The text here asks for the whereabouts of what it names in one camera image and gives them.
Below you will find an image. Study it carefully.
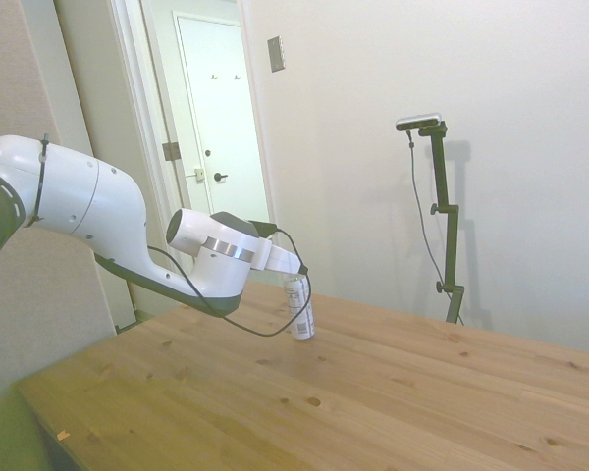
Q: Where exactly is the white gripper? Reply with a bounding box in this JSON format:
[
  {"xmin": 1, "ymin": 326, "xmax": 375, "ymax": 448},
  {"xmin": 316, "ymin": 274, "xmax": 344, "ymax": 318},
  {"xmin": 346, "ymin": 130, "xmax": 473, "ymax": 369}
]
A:
[{"xmin": 251, "ymin": 237, "xmax": 309, "ymax": 277}]

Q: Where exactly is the white door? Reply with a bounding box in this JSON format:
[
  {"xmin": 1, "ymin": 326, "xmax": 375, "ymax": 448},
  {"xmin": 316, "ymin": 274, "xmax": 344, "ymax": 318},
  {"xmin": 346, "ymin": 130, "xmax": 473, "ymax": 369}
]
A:
[{"xmin": 174, "ymin": 13, "xmax": 271, "ymax": 222}]

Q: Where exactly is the black jointed camera stand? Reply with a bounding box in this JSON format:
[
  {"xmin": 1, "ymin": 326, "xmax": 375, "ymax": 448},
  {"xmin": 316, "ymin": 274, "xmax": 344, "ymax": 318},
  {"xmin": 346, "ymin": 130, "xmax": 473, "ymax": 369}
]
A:
[{"xmin": 416, "ymin": 123, "xmax": 467, "ymax": 325}]

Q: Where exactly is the black arm cable tie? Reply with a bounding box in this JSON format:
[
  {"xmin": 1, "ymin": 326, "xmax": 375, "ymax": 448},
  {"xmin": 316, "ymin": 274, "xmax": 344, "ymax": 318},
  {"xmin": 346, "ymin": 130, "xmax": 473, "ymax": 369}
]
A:
[{"xmin": 23, "ymin": 132, "xmax": 50, "ymax": 230}]

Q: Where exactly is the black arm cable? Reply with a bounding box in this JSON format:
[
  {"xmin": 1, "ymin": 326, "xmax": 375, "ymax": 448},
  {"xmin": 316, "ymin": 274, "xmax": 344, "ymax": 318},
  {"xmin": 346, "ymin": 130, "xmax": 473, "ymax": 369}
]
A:
[{"xmin": 146, "ymin": 223, "xmax": 311, "ymax": 339}]

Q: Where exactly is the grey wall plate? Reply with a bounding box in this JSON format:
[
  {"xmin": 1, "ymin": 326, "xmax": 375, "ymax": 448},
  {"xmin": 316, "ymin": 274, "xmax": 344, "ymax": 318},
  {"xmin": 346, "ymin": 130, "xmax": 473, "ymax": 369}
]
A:
[{"xmin": 266, "ymin": 34, "xmax": 287, "ymax": 74}]

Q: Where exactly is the clear water bottle green cap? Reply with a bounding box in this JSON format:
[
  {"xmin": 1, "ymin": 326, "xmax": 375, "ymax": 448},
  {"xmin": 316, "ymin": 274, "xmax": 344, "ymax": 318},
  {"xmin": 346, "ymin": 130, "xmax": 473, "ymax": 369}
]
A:
[{"xmin": 283, "ymin": 272, "xmax": 318, "ymax": 341}]

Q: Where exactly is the white door frame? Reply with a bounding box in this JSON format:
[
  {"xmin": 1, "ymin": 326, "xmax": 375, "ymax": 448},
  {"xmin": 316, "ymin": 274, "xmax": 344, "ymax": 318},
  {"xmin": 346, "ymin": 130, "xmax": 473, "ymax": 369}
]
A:
[{"xmin": 110, "ymin": 0, "xmax": 277, "ymax": 335}]

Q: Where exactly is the grey stereo camera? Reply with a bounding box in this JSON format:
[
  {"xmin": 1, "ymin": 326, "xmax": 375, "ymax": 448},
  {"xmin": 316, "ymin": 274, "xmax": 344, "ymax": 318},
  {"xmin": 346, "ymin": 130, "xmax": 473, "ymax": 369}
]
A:
[{"xmin": 395, "ymin": 112, "xmax": 444, "ymax": 132}]

